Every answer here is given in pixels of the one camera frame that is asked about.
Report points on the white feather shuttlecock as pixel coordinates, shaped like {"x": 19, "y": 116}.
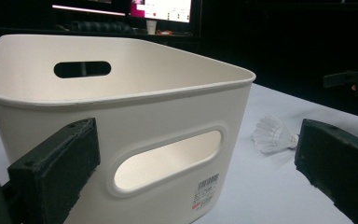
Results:
{"x": 273, "y": 134}

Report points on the white paper cup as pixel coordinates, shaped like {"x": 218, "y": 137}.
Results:
{"x": 151, "y": 27}

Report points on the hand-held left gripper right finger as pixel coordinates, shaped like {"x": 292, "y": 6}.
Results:
{"x": 338, "y": 161}

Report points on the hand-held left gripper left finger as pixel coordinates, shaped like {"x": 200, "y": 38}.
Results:
{"x": 56, "y": 168}

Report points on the white plastic storage basket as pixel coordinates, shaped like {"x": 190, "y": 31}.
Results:
{"x": 155, "y": 102}

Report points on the lit computer monitor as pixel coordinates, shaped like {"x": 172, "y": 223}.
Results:
{"x": 161, "y": 10}

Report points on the dark monitor with light strip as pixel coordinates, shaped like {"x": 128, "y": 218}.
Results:
{"x": 88, "y": 9}

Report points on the black keyboard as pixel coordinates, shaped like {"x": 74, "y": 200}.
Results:
{"x": 101, "y": 26}

